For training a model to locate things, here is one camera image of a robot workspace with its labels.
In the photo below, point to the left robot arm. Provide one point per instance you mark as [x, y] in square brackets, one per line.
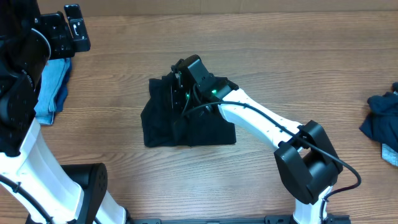
[51, 192]

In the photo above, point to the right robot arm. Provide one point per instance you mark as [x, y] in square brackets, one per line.
[307, 162]

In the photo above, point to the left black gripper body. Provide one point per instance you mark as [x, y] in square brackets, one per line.
[66, 32]

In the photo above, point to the black garment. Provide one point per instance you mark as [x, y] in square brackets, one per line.
[199, 128]

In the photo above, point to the folded light blue jeans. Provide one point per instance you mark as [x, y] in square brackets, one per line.
[53, 92]

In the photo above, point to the dark navy garment pile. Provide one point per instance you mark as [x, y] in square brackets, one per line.
[381, 123]

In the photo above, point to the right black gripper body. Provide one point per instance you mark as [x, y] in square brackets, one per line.
[175, 94]

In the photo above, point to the light denim fabric piece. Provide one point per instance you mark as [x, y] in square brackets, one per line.
[389, 155]

